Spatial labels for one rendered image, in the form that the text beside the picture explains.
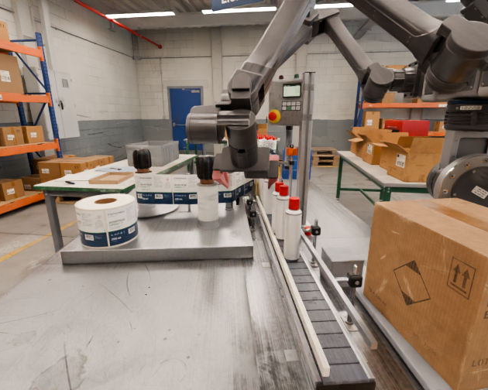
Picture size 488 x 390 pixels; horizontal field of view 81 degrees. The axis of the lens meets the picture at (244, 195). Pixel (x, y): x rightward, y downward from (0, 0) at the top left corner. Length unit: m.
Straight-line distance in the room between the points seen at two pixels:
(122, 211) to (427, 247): 0.91
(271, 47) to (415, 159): 2.25
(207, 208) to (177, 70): 8.43
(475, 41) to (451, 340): 0.53
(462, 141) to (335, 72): 8.05
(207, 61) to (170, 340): 8.76
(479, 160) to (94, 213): 1.15
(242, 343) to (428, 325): 0.39
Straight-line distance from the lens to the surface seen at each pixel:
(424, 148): 2.77
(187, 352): 0.72
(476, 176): 0.97
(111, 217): 1.08
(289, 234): 0.91
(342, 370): 0.64
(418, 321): 0.74
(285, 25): 0.70
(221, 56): 9.09
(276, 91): 1.32
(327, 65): 8.97
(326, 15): 1.35
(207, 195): 1.13
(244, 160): 0.56
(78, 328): 0.87
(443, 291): 0.67
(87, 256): 1.15
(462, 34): 0.69
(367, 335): 0.59
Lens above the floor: 1.33
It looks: 16 degrees down
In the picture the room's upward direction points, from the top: straight up
